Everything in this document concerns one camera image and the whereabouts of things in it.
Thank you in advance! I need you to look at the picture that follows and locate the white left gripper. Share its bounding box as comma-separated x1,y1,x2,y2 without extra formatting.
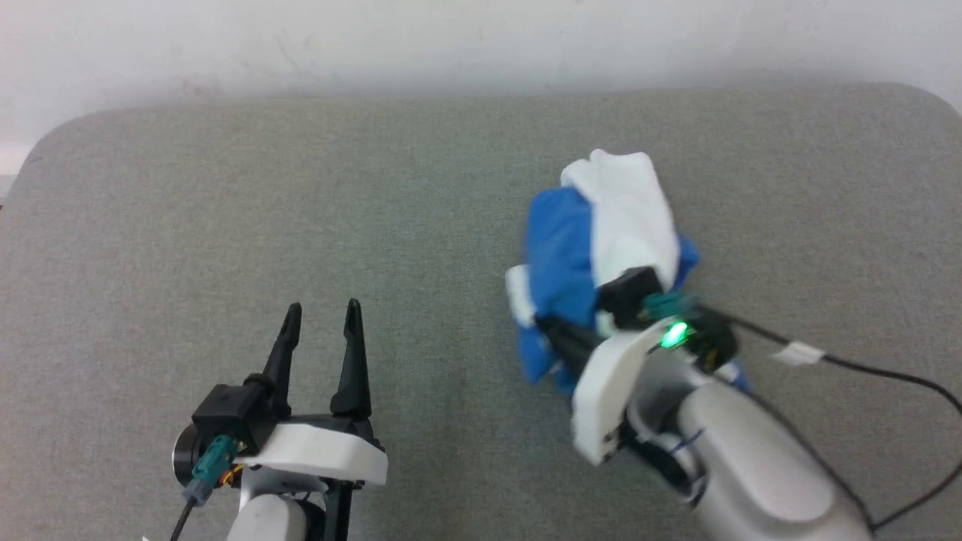
240,298,389,486

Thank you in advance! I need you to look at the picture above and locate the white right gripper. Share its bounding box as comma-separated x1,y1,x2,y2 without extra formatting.
536,314,694,467

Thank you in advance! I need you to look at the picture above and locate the blue and white garment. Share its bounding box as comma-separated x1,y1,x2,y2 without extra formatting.
505,149,752,395

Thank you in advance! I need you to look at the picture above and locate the black cable with teal plug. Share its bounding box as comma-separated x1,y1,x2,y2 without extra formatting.
169,436,235,541

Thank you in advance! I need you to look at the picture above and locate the white cable label tag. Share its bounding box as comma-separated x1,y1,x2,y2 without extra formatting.
772,341,826,367

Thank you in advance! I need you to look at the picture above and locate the black cable with white tag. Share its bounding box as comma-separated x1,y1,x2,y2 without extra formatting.
645,292,962,416

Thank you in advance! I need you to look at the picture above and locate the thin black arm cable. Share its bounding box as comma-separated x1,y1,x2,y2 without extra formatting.
714,372,962,531

